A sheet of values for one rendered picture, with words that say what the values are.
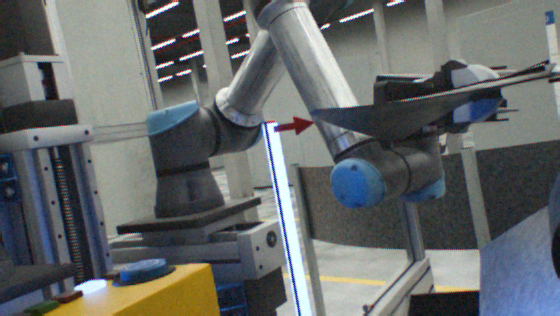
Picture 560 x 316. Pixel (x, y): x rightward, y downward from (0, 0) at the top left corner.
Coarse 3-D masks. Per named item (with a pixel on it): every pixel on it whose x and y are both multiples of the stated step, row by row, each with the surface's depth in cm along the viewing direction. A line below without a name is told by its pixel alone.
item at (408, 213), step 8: (400, 200) 120; (400, 208) 120; (408, 208) 119; (416, 208) 121; (400, 216) 120; (408, 216) 119; (416, 216) 120; (408, 224) 120; (416, 224) 119; (408, 232) 120; (416, 232) 119; (408, 240) 120; (416, 240) 119; (408, 248) 120; (416, 248) 119; (408, 256) 120; (416, 256) 120; (424, 256) 121
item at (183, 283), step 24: (192, 264) 53; (120, 288) 49; (144, 288) 47; (168, 288) 47; (192, 288) 50; (48, 312) 46; (72, 312) 44; (96, 312) 43; (120, 312) 43; (144, 312) 45; (168, 312) 47; (192, 312) 49; (216, 312) 52
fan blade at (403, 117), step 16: (544, 64) 55; (496, 80) 56; (512, 80) 54; (528, 80) 53; (432, 96) 56; (448, 96) 55; (464, 96) 64; (480, 96) 68; (320, 112) 59; (336, 112) 59; (352, 112) 60; (368, 112) 62; (384, 112) 64; (400, 112) 66; (416, 112) 68; (432, 112) 70; (448, 112) 72; (352, 128) 70; (368, 128) 71; (384, 128) 72; (400, 128) 74; (416, 128) 75
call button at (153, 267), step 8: (136, 264) 53; (144, 264) 52; (152, 264) 51; (160, 264) 51; (120, 272) 51; (128, 272) 50; (136, 272) 50; (144, 272) 50; (152, 272) 50; (160, 272) 51; (120, 280) 51; (128, 280) 50
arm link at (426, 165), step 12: (432, 132) 94; (396, 144) 95; (408, 144) 93; (420, 144) 93; (432, 144) 93; (408, 156) 90; (420, 156) 92; (432, 156) 93; (420, 168) 91; (432, 168) 93; (420, 180) 91; (432, 180) 93; (408, 192) 92; (420, 192) 93; (432, 192) 93
